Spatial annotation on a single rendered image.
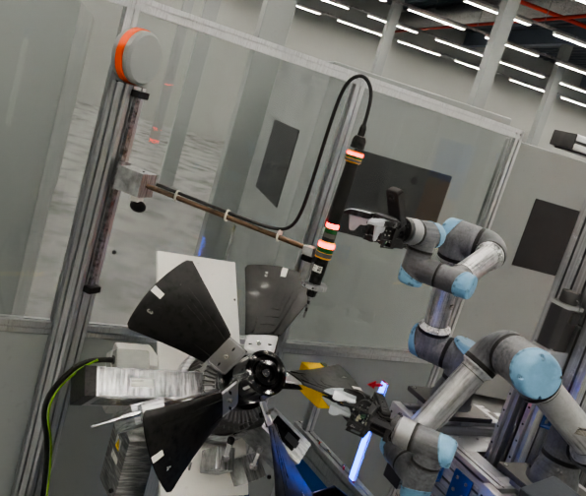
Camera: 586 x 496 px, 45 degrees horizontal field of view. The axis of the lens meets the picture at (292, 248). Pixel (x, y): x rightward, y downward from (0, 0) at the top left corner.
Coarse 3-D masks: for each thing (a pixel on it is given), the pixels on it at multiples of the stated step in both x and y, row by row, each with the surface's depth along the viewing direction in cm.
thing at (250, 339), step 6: (252, 336) 190; (258, 336) 189; (264, 336) 189; (270, 336) 188; (276, 336) 188; (246, 342) 189; (252, 342) 188; (264, 342) 187; (270, 342) 187; (276, 342) 186; (246, 348) 188; (252, 348) 187; (258, 348) 187; (264, 348) 186; (270, 348) 186; (246, 354) 187
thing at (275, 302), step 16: (256, 272) 202; (272, 272) 201; (288, 272) 202; (256, 288) 198; (272, 288) 198; (288, 288) 198; (304, 288) 198; (256, 304) 195; (272, 304) 194; (288, 304) 194; (304, 304) 195; (256, 320) 192; (272, 320) 191; (288, 320) 191
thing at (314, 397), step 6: (300, 366) 237; (306, 366) 235; (312, 366) 236; (318, 366) 237; (300, 390) 235; (306, 390) 232; (312, 390) 230; (306, 396) 232; (312, 396) 229; (318, 396) 226; (312, 402) 229; (318, 402) 226; (324, 402) 227
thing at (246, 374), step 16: (256, 352) 178; (272, 352) 181; (240, 368) 178; (256, 368) 177; (272, 368) 180; (224, 384) 182; (240, 384) 177; (256, 384) 176; (272, 384) 178; (240, 400) 183; (256, 400) 179
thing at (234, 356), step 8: (224, 344) 180; (232, 344) 180; (216, 352) 180; (224, 352) 180; (232, 352) 181; (240, 352) 181; (208, 360) 181; (216, 360) 181; (224, 360) 181; (232, 360) 181; (216, 368) 181; (224, 368) 182
